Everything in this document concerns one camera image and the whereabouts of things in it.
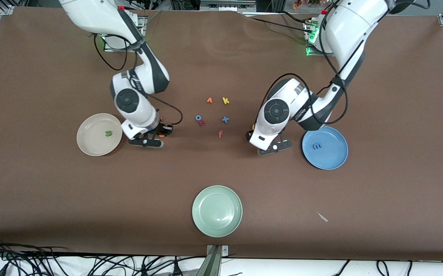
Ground pink flowers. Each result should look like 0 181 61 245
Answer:
292 0 322 10

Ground pale green plate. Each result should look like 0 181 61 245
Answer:
192 185 243 238

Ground blue plate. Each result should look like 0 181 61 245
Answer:
302 125 349 170

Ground black cable bundle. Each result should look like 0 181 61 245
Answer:
0 236 207 276

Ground thin black cable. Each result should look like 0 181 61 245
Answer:
249 11 316 34

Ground grey power strip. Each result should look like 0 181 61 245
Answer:
200 0 256 11

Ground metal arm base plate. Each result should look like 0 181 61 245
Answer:
104 15 148 52
304 19 335 57

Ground beige brown plate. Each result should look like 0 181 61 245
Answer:
77 113 123 156

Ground aluminium profile bar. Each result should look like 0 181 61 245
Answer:
195 245 222 276

